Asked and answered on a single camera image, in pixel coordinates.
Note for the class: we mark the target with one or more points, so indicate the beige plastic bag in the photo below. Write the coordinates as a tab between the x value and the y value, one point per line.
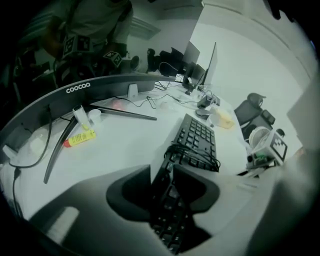
223	118

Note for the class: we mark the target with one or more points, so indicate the white wall air conditioner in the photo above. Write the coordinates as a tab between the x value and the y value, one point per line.
145	27

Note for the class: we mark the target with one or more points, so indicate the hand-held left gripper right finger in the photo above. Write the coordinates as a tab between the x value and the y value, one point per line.
197	190

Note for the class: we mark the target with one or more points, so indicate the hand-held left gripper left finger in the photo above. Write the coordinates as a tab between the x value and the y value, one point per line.
100	237

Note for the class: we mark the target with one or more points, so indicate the black office chair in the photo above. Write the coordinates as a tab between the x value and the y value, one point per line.
250	110
166	60

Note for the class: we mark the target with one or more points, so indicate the curved black monitor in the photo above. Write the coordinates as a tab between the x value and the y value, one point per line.
100	87

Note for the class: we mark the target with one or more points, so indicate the grey flat monitor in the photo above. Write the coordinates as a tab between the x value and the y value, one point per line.
191	60

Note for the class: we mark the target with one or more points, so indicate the clear plastic tube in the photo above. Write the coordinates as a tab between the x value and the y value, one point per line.
80	116

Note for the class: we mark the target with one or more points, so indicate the black flat monitor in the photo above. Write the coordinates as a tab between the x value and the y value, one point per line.
211	67

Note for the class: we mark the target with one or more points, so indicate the small white cup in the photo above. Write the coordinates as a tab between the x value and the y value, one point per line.
95	116

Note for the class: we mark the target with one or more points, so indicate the black power adapter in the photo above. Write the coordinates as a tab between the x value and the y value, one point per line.
206	102

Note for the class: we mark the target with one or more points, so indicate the yellow tube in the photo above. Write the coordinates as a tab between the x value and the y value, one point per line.
80	138

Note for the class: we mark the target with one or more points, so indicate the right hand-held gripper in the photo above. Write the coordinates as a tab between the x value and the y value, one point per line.
277	147

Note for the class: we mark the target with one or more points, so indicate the black full-size keyboard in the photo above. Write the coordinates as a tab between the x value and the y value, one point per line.
200	135

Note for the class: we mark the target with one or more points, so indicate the white desk fan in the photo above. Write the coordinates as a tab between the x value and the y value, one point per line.
135	63
257	137

